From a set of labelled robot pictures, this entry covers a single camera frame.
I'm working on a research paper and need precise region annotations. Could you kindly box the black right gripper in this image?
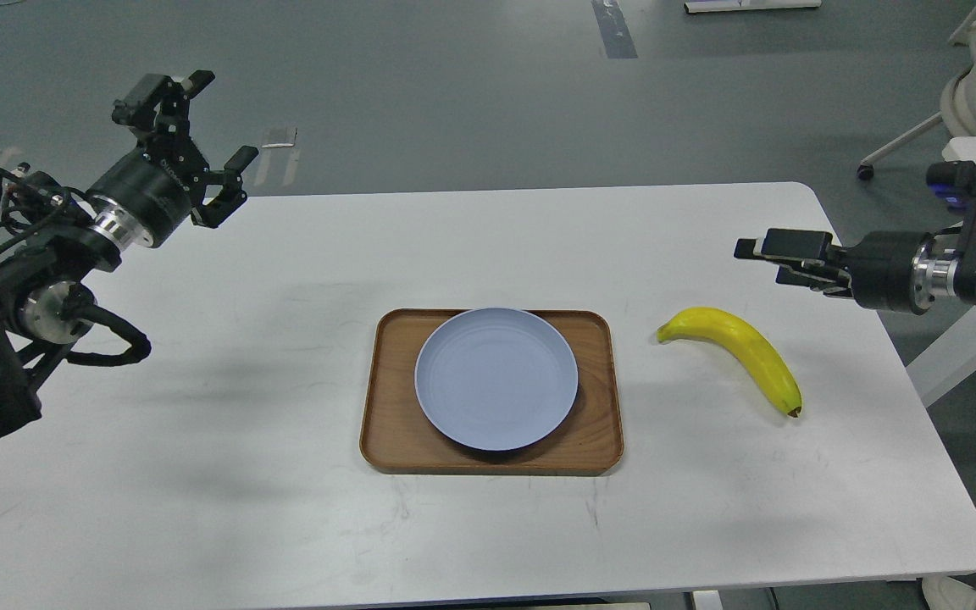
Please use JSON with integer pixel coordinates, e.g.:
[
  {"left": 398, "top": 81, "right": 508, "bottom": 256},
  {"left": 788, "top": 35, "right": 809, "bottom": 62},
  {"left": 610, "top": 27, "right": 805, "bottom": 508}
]
[{"left": 735, "top": 229, "right": 932, "bottom": 315}]

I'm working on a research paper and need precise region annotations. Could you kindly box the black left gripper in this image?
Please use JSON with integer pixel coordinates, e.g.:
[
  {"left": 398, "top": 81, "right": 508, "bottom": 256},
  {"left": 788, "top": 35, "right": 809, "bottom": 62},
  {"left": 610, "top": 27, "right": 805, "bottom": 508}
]
[{"left": 86, "top": 70, "right": 259, "bottom": 248}]

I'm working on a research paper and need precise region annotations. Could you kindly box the light blue plate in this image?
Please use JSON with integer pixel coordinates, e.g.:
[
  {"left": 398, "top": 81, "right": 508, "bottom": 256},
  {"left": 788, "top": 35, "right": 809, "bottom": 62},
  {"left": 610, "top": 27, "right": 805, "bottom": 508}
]
[{"left": 413, "top": 308, "right": 580, "bottom": 452}]

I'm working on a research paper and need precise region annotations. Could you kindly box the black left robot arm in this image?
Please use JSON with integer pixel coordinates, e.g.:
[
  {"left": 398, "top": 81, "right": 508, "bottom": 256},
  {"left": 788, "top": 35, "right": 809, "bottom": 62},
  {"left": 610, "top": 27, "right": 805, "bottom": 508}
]
[{"left": 0, "top": 70, "right": 259, "bottom": 439}]

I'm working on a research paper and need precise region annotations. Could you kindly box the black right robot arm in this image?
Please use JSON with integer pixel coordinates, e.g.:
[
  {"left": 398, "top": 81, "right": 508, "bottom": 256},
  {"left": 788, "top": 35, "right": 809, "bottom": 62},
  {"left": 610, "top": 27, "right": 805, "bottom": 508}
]
[{"left": 735, "top": 161, "right": 976, "bottom": 315}]

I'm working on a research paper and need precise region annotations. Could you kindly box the yellow banana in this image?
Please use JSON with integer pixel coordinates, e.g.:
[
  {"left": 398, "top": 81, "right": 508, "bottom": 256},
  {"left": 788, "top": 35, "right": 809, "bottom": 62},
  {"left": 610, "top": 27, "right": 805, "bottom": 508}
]
[{"left": 655, "top": 308, "right": 803, "bottom": 419}]

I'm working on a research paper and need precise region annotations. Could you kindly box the white board on floor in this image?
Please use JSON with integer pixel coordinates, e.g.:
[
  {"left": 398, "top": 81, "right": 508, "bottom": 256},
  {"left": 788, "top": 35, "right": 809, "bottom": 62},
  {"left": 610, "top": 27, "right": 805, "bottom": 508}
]
[{"left": 683, "top": 0, "right": 824, "bottom": 14}]

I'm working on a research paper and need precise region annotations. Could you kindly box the brown wooden tray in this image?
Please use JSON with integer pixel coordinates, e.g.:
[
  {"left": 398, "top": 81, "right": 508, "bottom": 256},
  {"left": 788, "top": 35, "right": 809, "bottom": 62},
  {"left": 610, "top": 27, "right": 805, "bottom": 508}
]
[{"left": 359, "top": 308, "right": 624, "bottom": 476}]

